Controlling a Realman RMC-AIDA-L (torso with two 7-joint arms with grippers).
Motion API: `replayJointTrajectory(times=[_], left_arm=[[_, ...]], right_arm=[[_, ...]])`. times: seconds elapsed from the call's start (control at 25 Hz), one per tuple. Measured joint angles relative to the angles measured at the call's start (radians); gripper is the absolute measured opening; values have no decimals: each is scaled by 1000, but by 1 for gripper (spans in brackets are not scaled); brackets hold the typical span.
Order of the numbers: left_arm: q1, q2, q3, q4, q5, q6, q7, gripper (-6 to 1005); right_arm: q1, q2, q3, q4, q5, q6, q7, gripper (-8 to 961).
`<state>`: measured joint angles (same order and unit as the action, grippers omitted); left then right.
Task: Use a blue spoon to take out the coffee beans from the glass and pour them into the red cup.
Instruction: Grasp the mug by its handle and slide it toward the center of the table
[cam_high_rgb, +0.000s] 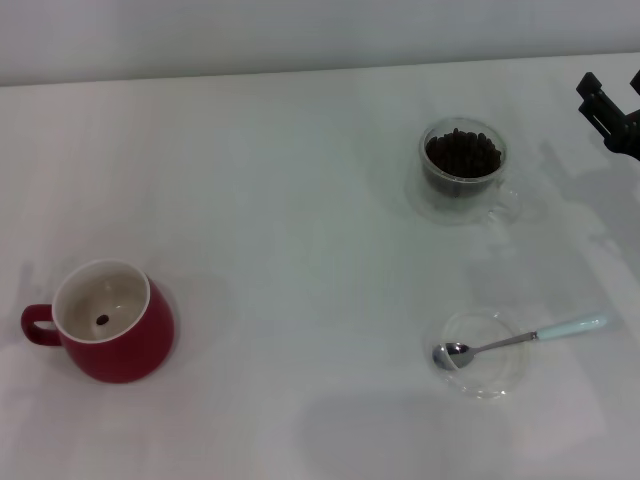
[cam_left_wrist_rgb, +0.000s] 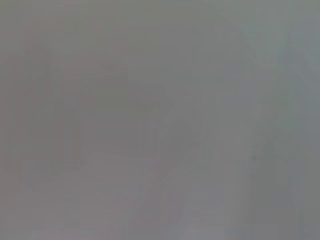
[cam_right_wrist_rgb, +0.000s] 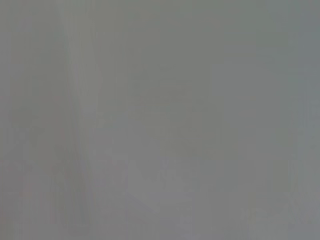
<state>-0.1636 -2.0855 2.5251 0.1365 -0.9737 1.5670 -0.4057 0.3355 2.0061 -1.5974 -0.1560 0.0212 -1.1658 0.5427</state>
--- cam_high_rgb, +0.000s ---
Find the blue-handled steel spoon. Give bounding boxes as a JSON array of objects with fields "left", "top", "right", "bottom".
[{"left": 431, "top": 312, "right": 612, "bottom": 372}]

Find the coffee bean pile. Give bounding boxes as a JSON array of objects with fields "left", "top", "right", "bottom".
[{"left": 424, "top": 127, "right": 503, "bottom": 199}]

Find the clear double-walled glass cup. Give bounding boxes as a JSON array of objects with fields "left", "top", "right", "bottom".
[{"left": 403, "top": 117, "right": 524, "bottom": 227}]

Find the red ceramic mug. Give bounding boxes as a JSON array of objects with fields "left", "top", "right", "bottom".
[{"left": 20, "top": 257, "right": 176, "bottom": 385}]

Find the clear glass saucer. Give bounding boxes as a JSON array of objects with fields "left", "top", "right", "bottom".
[{"left": 424, "top": 308, "right": 530, "bottom": 400}]

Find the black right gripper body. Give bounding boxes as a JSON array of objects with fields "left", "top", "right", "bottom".
[{"left": 602, "top": 106, "right": 640, "bottom": 162}]

